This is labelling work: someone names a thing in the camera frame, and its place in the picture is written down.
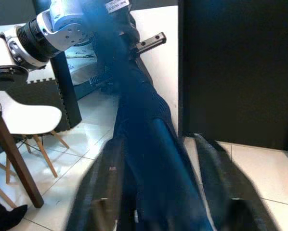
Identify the black door panel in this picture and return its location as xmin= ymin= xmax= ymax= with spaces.
xmin=178 ymin=0 xmax=288 ymax=166

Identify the blue plastic hanger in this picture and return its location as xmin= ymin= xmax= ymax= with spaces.
xmin=82 ymin=0 xmax=223 ymax=231

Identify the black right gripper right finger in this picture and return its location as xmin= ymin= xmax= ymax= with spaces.
xmin=196 ymin=133 xmax=279 ymax=231

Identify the small black garment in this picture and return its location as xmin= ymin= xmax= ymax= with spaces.
xmin=0 ymin=204 xmax=28 ymax=231

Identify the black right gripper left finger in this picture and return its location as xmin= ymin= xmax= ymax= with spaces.
xmin=66 ymin=137 xmax=136 ymax=231

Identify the black foam puzzle mat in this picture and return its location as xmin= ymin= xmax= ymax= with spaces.
xmin=0 ymin=79 xmax=82 ymax=132

